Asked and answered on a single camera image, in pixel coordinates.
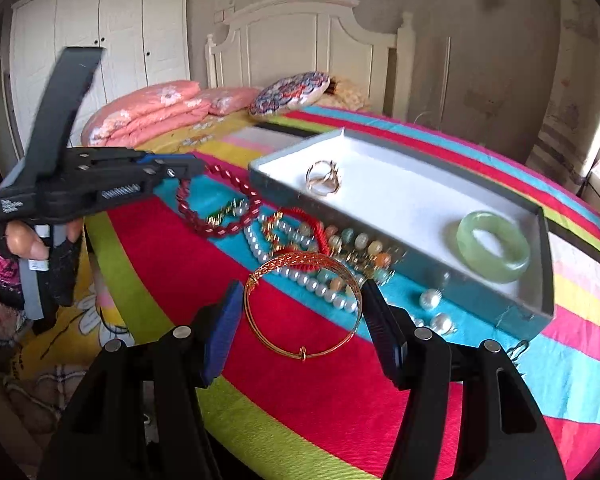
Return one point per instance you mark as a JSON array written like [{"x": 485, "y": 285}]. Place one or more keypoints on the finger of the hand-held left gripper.
[{"x": 180, "y": 167}]

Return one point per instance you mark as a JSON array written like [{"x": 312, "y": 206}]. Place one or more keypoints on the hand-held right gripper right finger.
[{"x": 382, "y": 330}]

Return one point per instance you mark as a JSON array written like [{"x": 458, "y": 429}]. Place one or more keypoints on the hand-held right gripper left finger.
[{"x": 225, "y": 330}]

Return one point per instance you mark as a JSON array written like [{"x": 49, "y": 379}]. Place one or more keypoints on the gold bangle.
[{"x": 260, "y": 330}]

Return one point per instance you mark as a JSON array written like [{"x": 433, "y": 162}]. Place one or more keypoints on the pearl earring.
[
  {"x": 441, "y": 322},
  {"x": 429, "y": 299}
]

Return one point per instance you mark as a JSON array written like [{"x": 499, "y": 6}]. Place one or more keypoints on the green jade bangle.
[{"x": 467, "y": 245}]

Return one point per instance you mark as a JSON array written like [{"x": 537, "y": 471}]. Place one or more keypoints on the grey jewelry tray box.
[{"x": 405, "y": 195}]

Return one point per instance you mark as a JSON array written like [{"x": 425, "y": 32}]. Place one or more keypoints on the person's left hand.
[{"x": 22, "y": 242}]

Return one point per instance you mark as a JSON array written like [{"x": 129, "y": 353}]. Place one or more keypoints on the pink folded quilt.
[{"x": 145, "y": 115}]

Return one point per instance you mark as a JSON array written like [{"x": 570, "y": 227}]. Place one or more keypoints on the pink pillow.
[{"x": 230, "y": 100}]

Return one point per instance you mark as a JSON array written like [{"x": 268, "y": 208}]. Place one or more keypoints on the striped colourful blanket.
[{"x": 305, "y": 410}]

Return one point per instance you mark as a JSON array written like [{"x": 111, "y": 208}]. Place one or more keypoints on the round patterned cushion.
[{"x": 290, "y": 92}]

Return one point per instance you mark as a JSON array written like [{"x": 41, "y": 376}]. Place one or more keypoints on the white wardrobe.
[{"x": 105, "y": 25}]

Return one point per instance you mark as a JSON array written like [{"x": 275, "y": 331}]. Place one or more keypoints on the white bed headboard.
[{"x": 290, "y": 40}]

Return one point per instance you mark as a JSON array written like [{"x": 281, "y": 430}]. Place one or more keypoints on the beige fuzzy pillow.
[{"x": 352, "y": 92}]

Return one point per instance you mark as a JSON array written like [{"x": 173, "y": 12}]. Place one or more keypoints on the plaid cloth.
[{"x": 40, "y": 395}]

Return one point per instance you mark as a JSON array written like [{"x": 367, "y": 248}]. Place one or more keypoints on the beige patterned curtain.
[{"x": 565, "y": 125}]

